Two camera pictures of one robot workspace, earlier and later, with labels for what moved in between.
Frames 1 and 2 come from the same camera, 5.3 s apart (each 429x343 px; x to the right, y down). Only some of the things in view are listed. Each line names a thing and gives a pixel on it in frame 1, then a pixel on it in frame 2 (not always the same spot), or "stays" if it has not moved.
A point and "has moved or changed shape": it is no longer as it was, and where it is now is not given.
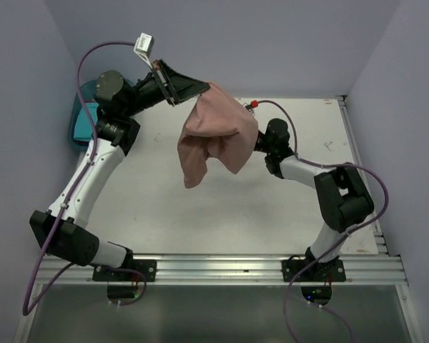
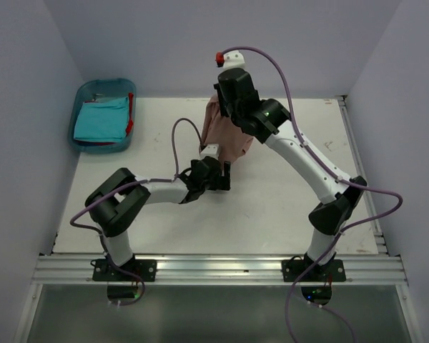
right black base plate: x=332 y=271 stays
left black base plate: x=147 y=266 stays
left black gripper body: x=150 y=91 → x=217 y=183
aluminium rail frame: x=227 y=270 stays
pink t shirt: x=218 y=124 has moved or changed shape
